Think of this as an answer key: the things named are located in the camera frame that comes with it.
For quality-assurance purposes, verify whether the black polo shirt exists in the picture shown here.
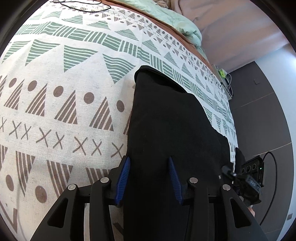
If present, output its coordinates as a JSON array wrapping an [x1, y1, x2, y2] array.
[[123, 65, 234, 240]]

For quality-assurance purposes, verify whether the right hand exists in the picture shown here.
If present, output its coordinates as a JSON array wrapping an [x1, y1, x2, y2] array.
[[240, 196, 255, 216]]

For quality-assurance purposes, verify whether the white patterned bed blanket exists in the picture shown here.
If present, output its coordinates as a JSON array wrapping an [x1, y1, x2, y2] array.
[[1, 1, 238, 240]]

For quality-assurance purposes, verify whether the white power strip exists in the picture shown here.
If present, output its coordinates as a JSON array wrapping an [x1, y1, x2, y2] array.
[[212, 64, 233, 100]]

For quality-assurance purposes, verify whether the orange rust bed sheet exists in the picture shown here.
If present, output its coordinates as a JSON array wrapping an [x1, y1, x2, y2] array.
[[101, 0, 213, 70]]

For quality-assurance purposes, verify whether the pink curtain right panel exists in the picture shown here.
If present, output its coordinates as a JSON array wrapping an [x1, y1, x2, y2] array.
[[171, 0, 288, 72]]

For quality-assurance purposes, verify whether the mint green duvet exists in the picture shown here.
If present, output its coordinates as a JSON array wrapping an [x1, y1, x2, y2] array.
[[120, 0, 207, 59]]

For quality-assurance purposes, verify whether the black charger cable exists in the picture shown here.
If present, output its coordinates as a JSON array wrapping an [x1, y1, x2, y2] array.
[[52, 0, 112, 14]]

